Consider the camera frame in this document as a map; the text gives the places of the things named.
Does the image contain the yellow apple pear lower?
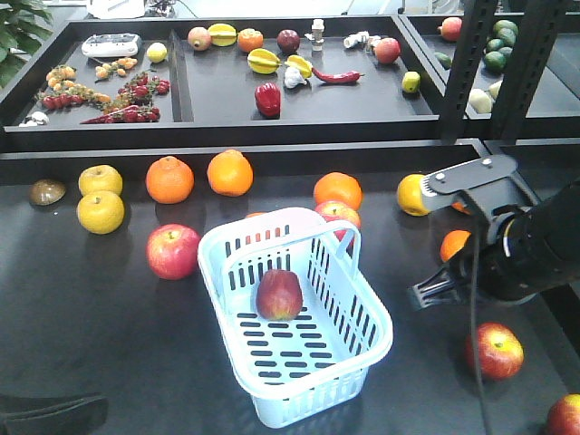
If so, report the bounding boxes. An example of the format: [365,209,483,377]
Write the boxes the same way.
[76,190,125,235]

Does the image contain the small orange left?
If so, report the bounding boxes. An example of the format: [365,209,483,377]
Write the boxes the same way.
[440,229,471,262]

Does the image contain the yellow orange citrus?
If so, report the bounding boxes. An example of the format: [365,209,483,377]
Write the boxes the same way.
[397,174,430,217]

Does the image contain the black fruit display stand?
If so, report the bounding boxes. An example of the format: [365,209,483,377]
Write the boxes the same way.
[0,13,580,435]

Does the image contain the red apple left edge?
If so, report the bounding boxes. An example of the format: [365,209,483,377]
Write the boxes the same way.
[314,200,362,229]

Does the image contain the orange with knob left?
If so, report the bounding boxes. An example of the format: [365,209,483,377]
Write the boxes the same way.
[145,156,195,204]

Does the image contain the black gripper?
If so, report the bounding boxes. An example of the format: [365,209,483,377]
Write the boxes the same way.
[406,180,540,312]

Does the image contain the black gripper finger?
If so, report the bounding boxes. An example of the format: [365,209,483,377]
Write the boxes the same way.
[1,393,109,434]

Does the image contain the small orange behind basket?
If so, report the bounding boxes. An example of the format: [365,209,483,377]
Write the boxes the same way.
[245,211,265,218]

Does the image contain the red chili pepper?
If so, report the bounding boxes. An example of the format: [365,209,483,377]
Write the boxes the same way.
[312,68,364,84]

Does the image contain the red apple bottom right corner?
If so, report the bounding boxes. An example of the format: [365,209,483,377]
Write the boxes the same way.
[546,393,579,435]

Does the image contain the yellow apple pear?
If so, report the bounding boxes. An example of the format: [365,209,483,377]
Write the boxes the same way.
[78,164,123,196]
[76,190,125,235]

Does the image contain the large orange back left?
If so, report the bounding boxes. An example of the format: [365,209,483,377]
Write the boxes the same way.
[313,172,363,210]

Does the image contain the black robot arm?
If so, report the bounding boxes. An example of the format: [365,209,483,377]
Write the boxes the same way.
[409,179,579,309]

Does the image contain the yellow apple pear upper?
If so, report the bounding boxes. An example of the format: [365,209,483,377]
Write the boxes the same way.
[78,164,123,196]

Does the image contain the orange with knob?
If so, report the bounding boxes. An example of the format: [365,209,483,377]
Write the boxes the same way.
[451,201,470,215]
[145,156,195,204]

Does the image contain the red bell pepper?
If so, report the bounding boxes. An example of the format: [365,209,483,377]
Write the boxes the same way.
[254,82,281,118]

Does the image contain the red apple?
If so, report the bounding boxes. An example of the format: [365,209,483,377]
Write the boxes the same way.
[476,322,525,381]
[146,224,201,280]
[256,269,304,321]

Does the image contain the green potted plant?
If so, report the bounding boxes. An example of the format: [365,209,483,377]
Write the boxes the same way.
[1,0,53,89]

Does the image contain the white garlic bulb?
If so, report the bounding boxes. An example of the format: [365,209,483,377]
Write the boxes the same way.
[284,66,308,89]

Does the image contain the light blue plastic basket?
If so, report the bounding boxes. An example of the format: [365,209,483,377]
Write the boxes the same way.
[198,208,393,429]

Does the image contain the round orange back middle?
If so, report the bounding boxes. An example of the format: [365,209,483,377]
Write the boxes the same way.
[207,149,254,197]

